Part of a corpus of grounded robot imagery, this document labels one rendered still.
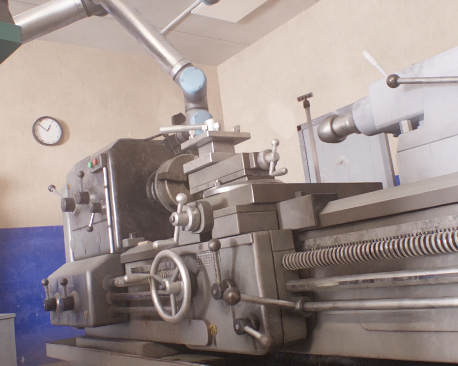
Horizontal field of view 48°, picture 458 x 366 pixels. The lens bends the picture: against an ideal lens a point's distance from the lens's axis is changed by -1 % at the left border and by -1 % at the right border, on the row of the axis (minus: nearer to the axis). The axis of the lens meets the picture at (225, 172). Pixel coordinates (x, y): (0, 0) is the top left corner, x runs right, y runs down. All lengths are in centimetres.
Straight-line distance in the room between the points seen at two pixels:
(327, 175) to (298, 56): 143
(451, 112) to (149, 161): 146
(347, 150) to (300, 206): 410
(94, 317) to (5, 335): 194
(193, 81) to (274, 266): 79
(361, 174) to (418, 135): 404
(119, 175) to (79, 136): 368
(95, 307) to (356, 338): 120
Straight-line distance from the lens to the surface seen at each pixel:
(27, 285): 553
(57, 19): 220
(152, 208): 234
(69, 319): 245
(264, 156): 146
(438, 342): 121
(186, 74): 185
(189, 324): 154
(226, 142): 167
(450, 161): 123
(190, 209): 140
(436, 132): 127
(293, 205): 137
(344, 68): 561
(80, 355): 236
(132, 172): 232
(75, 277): 234
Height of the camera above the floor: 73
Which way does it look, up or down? 10 degrees up
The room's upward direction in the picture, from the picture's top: 7 degrees counter-clockwise
